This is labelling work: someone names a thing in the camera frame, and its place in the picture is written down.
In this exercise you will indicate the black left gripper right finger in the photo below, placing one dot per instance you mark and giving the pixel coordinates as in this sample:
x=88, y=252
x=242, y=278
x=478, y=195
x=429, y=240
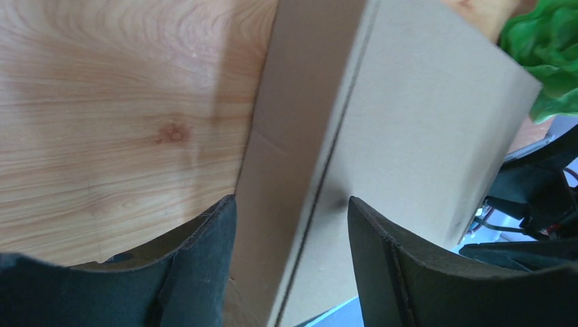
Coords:
x=405, y=280

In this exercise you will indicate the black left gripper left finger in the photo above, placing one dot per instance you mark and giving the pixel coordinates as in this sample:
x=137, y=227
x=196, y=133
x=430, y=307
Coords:
x=176, y=279

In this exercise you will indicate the brown cardboard sheet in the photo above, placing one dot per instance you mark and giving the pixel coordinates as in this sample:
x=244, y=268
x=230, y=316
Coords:
x=408, y=105

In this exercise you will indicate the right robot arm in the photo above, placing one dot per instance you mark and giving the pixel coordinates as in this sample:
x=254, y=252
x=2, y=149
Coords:
x=534, y=190

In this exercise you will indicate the green lettuce head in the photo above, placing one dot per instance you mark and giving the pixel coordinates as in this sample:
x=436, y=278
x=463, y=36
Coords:
x=544, y=43

